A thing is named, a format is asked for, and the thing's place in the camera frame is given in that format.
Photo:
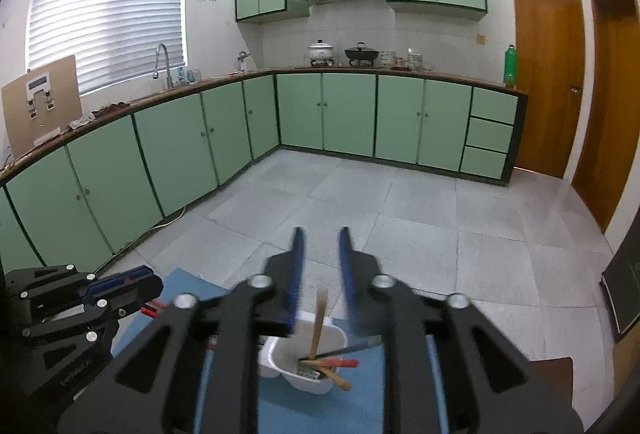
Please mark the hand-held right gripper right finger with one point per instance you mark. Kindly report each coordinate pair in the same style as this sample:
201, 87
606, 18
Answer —
346, 264

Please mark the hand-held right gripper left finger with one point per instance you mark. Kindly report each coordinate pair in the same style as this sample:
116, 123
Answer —
298, 264

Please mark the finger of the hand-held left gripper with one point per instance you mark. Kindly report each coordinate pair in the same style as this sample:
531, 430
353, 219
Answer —
115, 281
142, 296

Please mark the plain wooden chopstick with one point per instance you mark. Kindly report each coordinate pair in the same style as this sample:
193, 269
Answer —
318, 324

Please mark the black chopstick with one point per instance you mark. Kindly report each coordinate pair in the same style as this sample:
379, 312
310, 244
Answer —
345, 350

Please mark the white plastic utensil holder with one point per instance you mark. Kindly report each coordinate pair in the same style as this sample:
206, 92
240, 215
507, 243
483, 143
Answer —
282, 351

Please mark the blue tablecloth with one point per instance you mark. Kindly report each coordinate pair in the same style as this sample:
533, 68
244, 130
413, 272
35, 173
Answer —
300, 414

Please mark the green base cabinets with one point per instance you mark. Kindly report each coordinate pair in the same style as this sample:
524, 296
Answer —
350, 113

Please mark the brown wooden board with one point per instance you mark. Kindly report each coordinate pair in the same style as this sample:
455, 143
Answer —
65, 83

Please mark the silver kettle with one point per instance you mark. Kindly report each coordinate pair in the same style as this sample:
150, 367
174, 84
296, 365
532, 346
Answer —
243, 62

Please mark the white container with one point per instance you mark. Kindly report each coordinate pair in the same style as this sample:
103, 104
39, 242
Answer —
388, 58

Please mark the black wok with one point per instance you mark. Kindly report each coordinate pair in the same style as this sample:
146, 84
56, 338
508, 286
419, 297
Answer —
361, 54

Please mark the white cooking pot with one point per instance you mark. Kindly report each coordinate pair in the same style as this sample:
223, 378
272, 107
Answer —
321, 51

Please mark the metal sink faucet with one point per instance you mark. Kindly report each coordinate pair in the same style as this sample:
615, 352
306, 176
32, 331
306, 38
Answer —
168, 68

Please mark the brown stool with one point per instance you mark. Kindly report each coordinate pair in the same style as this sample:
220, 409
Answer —
555, 379

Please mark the green bottle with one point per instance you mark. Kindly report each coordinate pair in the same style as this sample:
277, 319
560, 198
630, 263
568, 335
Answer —
510, 66

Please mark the white window blind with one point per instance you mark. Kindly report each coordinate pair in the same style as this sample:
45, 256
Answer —
110, 13

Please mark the black appliance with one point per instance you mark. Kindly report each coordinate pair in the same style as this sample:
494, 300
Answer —
625, 299

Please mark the brown wooden door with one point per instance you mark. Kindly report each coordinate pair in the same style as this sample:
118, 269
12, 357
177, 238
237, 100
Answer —
545, 63
615, 113

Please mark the white plastic bracket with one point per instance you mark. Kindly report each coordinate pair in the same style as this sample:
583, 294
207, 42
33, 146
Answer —
39, 93

